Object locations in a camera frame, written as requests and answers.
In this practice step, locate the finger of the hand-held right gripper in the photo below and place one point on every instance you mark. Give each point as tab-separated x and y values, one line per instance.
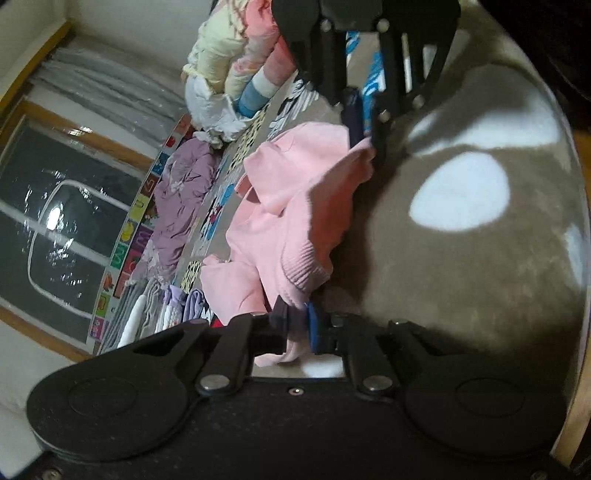
381	134
353	115

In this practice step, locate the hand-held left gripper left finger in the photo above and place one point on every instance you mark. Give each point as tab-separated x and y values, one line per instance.
280	323

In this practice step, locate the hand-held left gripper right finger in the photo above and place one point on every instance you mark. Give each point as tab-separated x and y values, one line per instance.
312	327

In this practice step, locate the pink sweater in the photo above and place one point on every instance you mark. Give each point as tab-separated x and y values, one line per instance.
286	207

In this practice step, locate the stack of folded grey clothes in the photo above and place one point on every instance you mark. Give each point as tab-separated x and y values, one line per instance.
147	314

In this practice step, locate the pink blue striped blanket roll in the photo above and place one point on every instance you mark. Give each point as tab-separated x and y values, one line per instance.
263	60

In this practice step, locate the brown cartoon printed blanket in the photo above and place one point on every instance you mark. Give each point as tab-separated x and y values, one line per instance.
438	277

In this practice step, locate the purple floral quilt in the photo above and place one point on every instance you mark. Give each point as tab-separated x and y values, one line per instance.
180	198

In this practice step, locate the colourful alphabet foam mat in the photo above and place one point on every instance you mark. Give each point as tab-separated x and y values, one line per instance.
138	217

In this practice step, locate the wooden framed window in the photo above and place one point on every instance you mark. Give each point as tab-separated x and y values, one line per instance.
69	221

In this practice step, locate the grey curtain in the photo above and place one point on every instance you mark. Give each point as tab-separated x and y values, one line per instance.
101	87

